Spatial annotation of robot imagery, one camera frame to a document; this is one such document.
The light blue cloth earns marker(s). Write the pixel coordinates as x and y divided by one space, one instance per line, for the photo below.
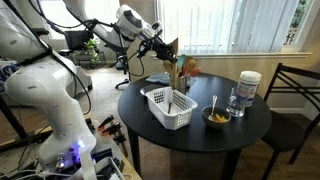
158 78

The metal utensil bucket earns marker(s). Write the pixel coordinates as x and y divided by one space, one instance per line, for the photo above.
182 85

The white vertical blinds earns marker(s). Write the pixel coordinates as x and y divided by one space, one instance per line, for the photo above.
226 26

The red spatula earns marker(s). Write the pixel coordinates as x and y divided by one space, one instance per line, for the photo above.
196 71

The white blue wipes canister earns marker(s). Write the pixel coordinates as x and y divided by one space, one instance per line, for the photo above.
249 86

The dark brown wooden spoon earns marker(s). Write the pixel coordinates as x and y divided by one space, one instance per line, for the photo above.
169 108

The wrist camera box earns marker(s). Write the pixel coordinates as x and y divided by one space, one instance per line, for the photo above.
157 26

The white window sill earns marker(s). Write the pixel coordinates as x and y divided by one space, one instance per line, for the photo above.
233 55

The clear glass mug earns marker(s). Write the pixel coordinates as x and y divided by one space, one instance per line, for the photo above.
236 106

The white plastic basket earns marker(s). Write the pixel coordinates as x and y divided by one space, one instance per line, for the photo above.
176 116

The grey round plate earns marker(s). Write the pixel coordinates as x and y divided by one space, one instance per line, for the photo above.
150 90

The black metal stand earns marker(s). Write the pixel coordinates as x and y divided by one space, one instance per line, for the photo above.
16 124

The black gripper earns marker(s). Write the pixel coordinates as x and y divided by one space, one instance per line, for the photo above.
161 46

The light wooden spatula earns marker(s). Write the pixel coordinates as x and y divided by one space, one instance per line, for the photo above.
174 76

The black monitor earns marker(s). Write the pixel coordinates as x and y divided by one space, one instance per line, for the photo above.
78 39

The light wooden spoon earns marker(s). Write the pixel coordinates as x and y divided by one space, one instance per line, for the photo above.
190 65

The yellow cut fruit pile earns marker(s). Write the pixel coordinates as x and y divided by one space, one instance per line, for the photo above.
220 118

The teal spatula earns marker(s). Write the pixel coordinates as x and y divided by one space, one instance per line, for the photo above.
182 60

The metal fork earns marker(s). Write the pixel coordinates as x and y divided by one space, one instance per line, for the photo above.
213 101

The green potted plant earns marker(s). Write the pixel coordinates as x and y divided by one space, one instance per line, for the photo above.
90 46

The orange black clamp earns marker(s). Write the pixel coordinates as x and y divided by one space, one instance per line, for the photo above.
121 143
106 122
112 129

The grey bowl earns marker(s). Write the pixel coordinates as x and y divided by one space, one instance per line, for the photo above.
213 124

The black round table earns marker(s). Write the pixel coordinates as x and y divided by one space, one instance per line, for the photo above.
186 140

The black office chair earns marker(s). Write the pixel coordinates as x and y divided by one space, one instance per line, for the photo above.
122 65

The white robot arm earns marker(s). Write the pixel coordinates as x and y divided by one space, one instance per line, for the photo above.
40 86

